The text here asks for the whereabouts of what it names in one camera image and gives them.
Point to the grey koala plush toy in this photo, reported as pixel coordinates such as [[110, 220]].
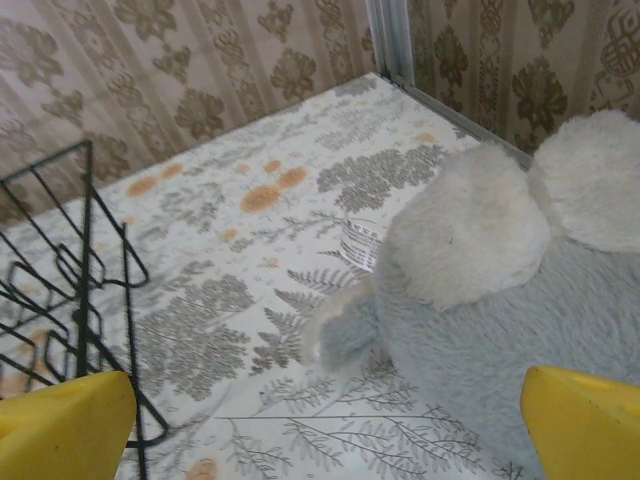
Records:
[[475, 325]]

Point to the floral fern print tablecloth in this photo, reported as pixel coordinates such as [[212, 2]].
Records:
[[225, 250]]

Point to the aluminium table edge rail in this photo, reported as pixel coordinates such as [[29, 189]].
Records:
[[465, 121]]

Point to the aluminium frame post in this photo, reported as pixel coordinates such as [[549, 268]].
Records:
[[392, 40]]

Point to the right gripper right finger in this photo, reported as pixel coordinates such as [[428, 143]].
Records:
[[585, 430]]

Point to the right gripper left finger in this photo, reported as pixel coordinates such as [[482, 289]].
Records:
[[65, 430]]

